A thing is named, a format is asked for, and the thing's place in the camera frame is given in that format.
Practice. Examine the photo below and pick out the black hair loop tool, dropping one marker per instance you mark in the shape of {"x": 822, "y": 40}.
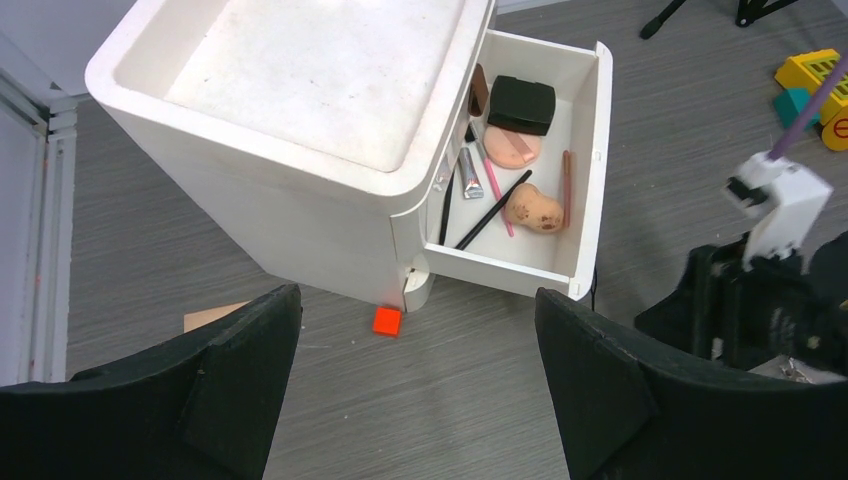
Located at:
{"x": 593, "y": 289}

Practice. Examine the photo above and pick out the tan wooden block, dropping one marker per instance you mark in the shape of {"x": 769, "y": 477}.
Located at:
{"x": 194, "y": 320}

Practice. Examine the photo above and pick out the small orange red cube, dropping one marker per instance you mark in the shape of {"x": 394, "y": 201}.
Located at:
{"x": 387, "y": 321}

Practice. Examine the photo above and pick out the white drawer organizer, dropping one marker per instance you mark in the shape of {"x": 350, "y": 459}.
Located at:
{"x": 321, "y": 135}

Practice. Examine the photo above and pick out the beige makeup sponge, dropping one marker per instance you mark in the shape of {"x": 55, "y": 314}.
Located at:
{"x": 529, "y": 207}

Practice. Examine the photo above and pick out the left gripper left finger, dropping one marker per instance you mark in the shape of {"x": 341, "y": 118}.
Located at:
{"x": 202, "y": 405}

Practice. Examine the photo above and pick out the white small cream tube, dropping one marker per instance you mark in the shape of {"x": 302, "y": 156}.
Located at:
{"x": 471, "y": 186}

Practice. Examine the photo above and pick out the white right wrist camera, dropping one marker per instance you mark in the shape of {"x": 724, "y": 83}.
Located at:
{"x": 785, "y": 198}

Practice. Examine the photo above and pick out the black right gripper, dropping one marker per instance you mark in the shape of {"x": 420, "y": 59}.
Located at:
{"x": 761, "y": 310}

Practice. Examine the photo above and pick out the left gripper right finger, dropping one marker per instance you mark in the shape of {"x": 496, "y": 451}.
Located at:
{"x": 630, "y": 407}

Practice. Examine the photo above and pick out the pink lip pencil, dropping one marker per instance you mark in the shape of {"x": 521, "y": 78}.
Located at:
{"x": 567, "y": 188}

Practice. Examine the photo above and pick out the black compact case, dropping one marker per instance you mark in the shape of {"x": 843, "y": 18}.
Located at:
{"x": 521, "y": 106}

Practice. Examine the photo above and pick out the black makeup pencil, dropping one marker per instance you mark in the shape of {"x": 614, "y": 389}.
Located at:
{"x": 492, "y": 212}
{"x": 445, "y": 214}

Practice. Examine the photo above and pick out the pink powder puff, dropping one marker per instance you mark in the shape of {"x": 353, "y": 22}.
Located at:
{"x": 511, "y": 150}

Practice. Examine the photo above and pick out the pink eyebrow brush comb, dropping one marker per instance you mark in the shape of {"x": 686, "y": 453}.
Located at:
{"x": 473, "y": 138}

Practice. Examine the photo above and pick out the teal wooden block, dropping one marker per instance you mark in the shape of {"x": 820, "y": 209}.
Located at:
{"x": 789, "y": 104}

